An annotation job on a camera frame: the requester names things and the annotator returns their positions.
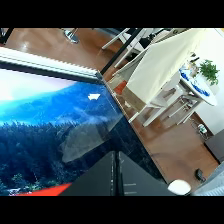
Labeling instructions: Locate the silver frame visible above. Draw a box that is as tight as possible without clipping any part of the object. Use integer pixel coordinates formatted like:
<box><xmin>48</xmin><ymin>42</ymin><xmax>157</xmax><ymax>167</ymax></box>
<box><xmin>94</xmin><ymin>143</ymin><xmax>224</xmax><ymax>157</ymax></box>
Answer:
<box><xmin>0</xmin><ymin>45</ymin><xmax>104</xmax><ymax>82</ymax></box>

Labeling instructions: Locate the green potted plant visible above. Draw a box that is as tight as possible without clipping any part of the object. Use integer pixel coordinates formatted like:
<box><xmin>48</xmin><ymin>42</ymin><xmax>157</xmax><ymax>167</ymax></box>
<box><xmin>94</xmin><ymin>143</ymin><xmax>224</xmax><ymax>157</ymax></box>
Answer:
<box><xmin>198</xmin><ymin>59</ymin><xmax>221</xmax><ymax>86</ymax></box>

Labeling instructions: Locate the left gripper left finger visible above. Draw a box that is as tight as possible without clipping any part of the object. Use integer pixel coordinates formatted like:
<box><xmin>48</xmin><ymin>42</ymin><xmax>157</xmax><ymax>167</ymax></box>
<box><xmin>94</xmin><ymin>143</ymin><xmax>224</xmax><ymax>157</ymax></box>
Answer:
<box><xmin>61</xmin><ymin>151</ymin><xmax>117</xmax><ymax>197</ymax></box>

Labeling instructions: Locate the white round table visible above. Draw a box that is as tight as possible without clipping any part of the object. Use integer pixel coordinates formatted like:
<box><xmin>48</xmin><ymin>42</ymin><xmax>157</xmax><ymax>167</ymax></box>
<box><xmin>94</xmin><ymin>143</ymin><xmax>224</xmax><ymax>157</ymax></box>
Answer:
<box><xmin>178</xmin><ymin>65</ymin><xmax>220</xmax><ymax>108</ymax></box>

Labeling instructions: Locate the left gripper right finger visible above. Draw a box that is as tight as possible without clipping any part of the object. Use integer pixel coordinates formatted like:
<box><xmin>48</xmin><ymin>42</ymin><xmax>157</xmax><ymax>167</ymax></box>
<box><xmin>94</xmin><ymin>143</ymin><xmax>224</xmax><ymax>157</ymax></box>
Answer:
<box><xmin>116</xmin><ymin>151</ymin><xmax>175</xmax><ymax>197</ymax></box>

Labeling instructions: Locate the red garment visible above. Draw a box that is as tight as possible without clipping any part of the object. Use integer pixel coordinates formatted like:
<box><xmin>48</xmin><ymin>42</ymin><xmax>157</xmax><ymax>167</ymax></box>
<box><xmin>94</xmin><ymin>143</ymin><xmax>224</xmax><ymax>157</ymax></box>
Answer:
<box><xmin>19</xmin><ymin>182</ymin><xmax>73</xmax><ymax>197</ymax></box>

